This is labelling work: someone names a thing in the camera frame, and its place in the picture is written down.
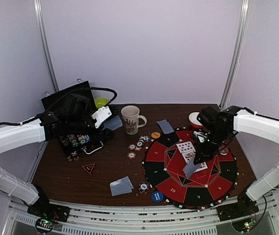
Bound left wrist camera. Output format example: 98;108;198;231
91;106;112;129

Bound green plastic bowl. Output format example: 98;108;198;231
94;97;109;110

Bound face-up king card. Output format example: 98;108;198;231
182;152;195;163

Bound black poker chip case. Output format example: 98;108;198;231
41;82;118;161

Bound blue small blind button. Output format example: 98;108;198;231
151;191;164;203

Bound front right chip row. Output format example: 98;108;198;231
68;134;79;147

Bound aluminium frame post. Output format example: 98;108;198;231
33;0;59;92
219;0;250;109

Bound right aluminium frame post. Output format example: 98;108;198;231
219;0;250;109

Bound loose chip front left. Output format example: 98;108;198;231
127;152;136;159

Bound orange big blind button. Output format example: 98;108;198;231
151;132;161;139

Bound aluminium front rail base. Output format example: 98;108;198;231
3;192;279;235

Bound chip row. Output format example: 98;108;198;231
68;134;79;147
60;136;70;146

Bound clear red round button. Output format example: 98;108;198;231
220;148;229;156

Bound face-up face card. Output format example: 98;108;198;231
196;162;208;172

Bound loose chip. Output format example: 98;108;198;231
127;152;136;159
128;144;136;150

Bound round red black poker mat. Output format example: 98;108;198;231
142;127;238;210

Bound face-up diamonds card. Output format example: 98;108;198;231
176;141;195;153

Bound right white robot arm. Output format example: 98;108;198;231
193;106;279;216

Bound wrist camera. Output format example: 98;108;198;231
193;131;207;143
91;106;112;129

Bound white floral ceramic mug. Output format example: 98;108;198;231
121;105;147;135

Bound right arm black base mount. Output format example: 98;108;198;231
217;200;259;222

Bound front left chip row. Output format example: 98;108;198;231
60;136;70;146

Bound white orange bowl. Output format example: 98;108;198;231
188;112;203;129

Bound left aluminium frame post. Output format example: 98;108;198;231
33;0;59;92

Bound blue playing card deck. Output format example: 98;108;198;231
103;115;123;131

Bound red triangular chip holder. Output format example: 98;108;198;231
82;163;96;175

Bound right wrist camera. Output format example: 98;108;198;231
193;131;207;143

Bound small card decks in case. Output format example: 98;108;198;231
77;135;91;145

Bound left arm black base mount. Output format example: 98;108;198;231
24;202;70;222

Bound dealt card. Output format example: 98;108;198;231
110;181;133;196
156;119;174;134

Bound stack of poker chips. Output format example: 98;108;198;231
135;136;150;151

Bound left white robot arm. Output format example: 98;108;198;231
0;87;119;217

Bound loose chip middle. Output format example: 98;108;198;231
128;144;136;150

